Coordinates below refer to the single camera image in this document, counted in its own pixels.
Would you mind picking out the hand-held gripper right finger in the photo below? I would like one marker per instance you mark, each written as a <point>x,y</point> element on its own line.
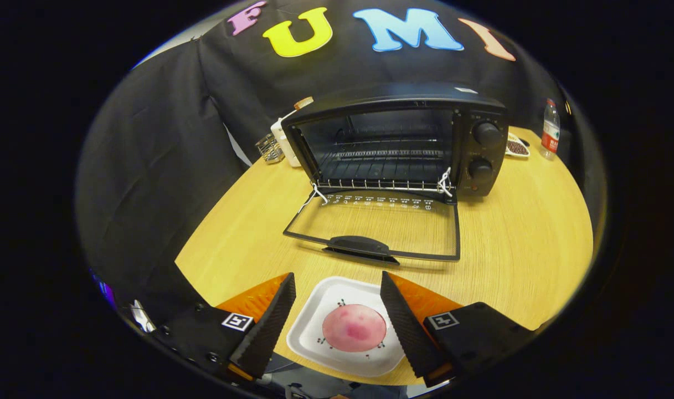
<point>408,332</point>

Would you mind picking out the black toaster oven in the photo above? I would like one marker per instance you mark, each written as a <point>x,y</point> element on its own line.
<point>403,97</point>

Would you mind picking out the clear bottle with red label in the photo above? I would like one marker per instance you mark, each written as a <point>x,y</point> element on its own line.
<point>550,127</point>

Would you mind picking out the white square plate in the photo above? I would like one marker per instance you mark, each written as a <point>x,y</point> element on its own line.
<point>336,289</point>

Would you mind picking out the black backdrop cloth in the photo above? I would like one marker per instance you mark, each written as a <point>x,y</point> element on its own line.
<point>148,166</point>

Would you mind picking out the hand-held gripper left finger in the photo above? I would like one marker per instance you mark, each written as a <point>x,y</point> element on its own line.
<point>267,332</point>

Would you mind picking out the pink round food slice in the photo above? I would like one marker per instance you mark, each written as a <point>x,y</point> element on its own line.
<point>353,328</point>

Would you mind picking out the white pop-up toaster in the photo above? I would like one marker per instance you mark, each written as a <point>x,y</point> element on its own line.
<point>284,144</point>

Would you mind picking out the brown bread slice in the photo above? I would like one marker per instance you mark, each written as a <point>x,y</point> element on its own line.
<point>304,102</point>

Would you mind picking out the small white snack dish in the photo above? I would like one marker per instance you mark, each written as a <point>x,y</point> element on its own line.
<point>516,147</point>

